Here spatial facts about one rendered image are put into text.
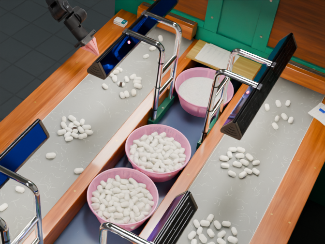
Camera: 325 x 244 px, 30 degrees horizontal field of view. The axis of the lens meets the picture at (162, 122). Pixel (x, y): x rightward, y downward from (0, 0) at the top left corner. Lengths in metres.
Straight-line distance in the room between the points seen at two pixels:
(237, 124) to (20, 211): 0.84
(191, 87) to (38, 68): 1.43
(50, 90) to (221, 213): 0.91
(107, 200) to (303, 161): 0.82
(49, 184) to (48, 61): 1.76
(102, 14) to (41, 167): 2.18
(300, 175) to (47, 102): 1.09
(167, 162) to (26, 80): 1.64
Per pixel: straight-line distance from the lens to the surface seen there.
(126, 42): 2.41
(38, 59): 4.01
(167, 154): 2.46
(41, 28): 4.26
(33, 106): 2.60
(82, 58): 2.82
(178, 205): 1.84
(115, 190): 2.32
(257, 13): 2.81
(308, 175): 2.51
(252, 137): 2.61
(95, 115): 2.59
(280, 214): 2.35
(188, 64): 2.86
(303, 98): 2.87
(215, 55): 2.91
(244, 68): 2.87
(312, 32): 2.77
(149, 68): 2.83
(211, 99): 2.39
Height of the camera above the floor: 2.58
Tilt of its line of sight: 45 degrees down
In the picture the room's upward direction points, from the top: 8 degrees clockwise
